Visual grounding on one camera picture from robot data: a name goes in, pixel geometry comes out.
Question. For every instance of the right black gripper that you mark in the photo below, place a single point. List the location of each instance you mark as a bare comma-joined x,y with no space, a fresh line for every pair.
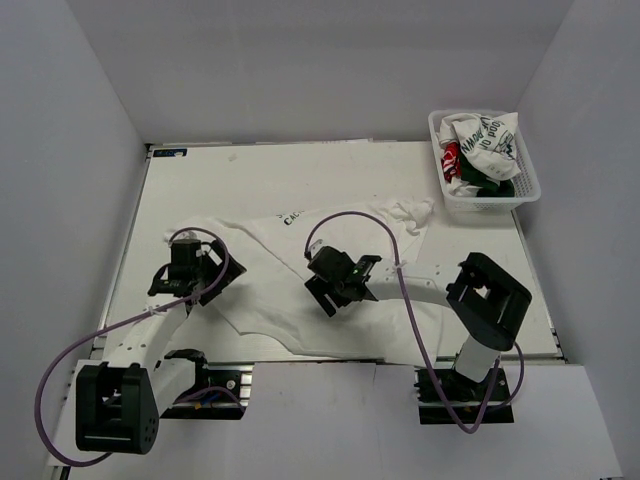
320,289

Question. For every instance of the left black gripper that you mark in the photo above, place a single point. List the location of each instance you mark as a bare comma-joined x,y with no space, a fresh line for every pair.
234,271

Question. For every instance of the white cartoon print t-shirt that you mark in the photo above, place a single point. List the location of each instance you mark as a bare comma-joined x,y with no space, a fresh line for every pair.
270,297

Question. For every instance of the white red-print t-shirt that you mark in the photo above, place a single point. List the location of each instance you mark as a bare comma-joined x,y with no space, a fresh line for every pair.
464,180

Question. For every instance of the white green-lettered t-shirt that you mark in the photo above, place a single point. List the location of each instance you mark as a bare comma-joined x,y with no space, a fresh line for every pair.
487,142

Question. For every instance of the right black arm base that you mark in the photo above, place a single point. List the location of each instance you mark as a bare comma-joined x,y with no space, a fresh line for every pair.
465,397

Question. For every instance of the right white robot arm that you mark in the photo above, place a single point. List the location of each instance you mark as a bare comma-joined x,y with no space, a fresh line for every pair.
488,301

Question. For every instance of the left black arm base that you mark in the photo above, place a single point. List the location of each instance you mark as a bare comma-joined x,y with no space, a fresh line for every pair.
223,395

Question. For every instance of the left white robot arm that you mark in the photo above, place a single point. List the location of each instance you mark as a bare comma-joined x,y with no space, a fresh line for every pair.
119,402

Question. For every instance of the blue table label sticker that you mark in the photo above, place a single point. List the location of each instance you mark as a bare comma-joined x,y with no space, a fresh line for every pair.
169,152

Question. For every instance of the white plastic mesh basket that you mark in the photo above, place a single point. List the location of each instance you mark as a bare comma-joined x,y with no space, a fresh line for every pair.
526,184

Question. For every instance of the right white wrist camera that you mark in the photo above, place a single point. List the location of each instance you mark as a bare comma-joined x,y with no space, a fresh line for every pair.
314,248

